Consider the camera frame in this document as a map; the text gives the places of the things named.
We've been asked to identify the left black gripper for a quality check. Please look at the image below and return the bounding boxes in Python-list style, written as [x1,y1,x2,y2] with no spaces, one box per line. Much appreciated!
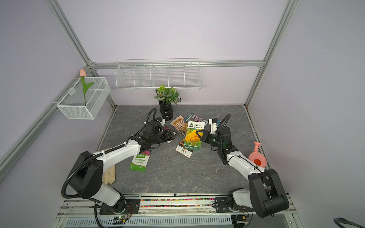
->
[151,128,178,145]

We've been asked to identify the yellow marigold seed packet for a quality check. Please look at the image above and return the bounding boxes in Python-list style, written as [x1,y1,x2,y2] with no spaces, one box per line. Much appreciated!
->
[183,121,205,151]

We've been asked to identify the green seed packet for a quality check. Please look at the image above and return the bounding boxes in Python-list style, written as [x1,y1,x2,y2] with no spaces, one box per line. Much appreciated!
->
[129,151,151,172]

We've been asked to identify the purple flower seed packet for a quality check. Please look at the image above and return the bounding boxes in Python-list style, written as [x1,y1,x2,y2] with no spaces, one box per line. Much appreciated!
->
[184,113,208,126]

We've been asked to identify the orange marigold seed packet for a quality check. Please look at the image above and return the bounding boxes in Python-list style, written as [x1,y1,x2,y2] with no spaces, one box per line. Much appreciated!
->
[175,139,192,158]

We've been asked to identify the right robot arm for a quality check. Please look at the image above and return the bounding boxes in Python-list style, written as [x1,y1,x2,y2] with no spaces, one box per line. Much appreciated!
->
[195,126,290,218]

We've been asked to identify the pink shop seed packet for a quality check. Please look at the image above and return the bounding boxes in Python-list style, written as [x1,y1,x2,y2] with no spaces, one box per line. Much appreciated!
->
[171,116,188,136]

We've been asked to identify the black vase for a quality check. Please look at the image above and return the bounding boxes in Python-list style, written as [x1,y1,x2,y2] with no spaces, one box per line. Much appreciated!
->
[159,101,174,121]

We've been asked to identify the green artificial plant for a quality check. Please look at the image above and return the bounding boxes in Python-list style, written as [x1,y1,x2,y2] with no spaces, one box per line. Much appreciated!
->
[155,85,182,105]

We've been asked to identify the pink watering can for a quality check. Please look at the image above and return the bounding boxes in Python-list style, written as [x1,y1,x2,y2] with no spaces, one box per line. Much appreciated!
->
[249,142,267,168]

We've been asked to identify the beige work glove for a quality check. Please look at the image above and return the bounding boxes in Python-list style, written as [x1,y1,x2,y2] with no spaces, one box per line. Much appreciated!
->
[102,165,116,185]

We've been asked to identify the white vent grille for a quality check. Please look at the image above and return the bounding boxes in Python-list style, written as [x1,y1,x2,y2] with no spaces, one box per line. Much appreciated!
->
[64,215,233,228]

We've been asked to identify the white mesh basket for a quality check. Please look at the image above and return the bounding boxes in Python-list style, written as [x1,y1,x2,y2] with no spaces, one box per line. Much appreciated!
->
[57,77,111,120]

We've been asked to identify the pink artificial tulip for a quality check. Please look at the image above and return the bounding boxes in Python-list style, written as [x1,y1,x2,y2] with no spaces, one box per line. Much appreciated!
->
[79,69,95,106]

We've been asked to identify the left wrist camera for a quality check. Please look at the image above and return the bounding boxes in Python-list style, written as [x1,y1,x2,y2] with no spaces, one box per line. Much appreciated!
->
[156,117,165,127]

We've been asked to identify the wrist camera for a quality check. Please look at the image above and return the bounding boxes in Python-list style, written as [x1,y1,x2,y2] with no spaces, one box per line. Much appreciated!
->
[209,118,220,135]
[156,117,165,127]

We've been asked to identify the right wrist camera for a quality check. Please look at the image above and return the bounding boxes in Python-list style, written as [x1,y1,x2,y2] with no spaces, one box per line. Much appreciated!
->
[209,118,220,135]

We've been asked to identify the white wire wall shelf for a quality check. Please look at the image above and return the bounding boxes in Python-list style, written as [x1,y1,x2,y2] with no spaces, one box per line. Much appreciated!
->
[115,59,202,90]

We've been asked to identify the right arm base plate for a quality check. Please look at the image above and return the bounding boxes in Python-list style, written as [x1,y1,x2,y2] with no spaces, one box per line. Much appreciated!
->
[212,196,253,213]

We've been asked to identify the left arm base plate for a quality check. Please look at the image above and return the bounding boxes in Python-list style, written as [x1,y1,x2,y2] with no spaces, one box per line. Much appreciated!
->
[99,199,141,215]

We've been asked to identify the aluminium front rail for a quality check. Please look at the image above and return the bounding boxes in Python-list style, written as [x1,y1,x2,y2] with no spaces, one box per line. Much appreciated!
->
[56,194,297,219]

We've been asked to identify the black cable corner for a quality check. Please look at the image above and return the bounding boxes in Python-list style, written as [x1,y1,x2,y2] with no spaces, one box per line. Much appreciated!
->
[333,218,365,228]

